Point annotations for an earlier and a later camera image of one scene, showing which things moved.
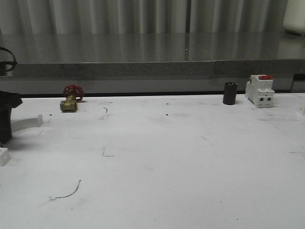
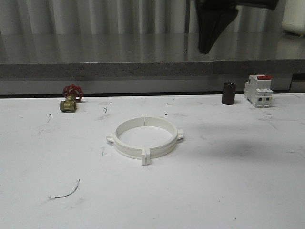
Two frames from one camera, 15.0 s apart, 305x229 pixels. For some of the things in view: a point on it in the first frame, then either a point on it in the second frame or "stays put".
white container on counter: (294, 17) stays put
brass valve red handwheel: (73, 93) stays put
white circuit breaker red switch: (259, 90) stays put
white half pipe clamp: (17, 125) → (132, 150)
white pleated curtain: (142, 17) stays put
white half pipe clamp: (302, 109) → (148, 152)
